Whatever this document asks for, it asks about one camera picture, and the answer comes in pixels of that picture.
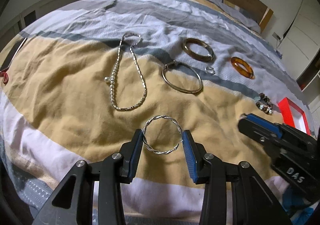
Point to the thin silver bangle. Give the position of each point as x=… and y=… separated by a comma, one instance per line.
x=170, y=66

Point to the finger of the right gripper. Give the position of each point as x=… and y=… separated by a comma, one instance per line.
x=264, y=123
x=255, y=134

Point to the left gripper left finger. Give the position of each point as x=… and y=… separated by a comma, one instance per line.
x=72, y=200

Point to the red jewelry box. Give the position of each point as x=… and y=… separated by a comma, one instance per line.
x=293, y=115

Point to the striped duvet cover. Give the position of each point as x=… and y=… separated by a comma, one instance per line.
x=90, y=74

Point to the wall socket panel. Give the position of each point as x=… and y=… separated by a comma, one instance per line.
x=276, y=36

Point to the dark brown bangle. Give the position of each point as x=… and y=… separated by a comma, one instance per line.
x=198, y=50

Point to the low white wall cabinet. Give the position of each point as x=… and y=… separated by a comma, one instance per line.
x=28, y=16

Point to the smartphone with red strap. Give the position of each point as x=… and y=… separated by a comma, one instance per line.
x=8, y=60

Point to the amber orange bangle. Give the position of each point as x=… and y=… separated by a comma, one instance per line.
x=242, y=67

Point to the white wardrobe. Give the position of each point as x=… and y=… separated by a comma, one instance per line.
x=300, y=47

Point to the light blue pillow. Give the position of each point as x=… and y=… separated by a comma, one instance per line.
x=239, y=14

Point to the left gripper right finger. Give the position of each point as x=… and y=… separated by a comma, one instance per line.
x=252, y=200

